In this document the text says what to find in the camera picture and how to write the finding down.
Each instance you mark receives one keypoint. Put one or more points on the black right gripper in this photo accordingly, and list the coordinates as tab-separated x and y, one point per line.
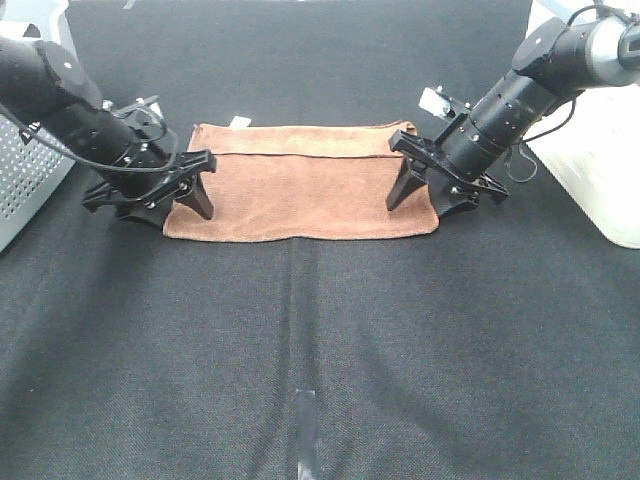
454	165

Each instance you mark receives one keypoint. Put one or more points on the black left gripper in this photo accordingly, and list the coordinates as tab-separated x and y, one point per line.
151	174

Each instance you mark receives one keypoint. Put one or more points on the brown terry towel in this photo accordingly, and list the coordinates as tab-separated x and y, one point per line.
279	182

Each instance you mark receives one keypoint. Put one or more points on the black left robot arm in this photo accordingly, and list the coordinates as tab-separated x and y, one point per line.
46	92

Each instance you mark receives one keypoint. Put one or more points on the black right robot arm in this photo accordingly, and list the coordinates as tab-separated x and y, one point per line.
552	66

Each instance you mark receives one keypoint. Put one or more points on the grey perforated laundry basket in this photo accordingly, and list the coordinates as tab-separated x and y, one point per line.
30	172

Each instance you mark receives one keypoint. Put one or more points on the white plastic basket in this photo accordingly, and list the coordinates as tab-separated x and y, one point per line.
595	157

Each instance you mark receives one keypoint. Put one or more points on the black table cloth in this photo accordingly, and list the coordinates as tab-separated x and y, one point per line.
503	346

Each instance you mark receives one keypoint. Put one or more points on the grey tape strip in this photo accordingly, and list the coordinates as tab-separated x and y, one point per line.
306	435

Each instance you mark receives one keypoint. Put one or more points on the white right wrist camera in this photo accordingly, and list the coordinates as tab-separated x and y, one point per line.
433	102

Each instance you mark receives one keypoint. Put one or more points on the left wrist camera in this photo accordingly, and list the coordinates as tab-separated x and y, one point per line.
148	106

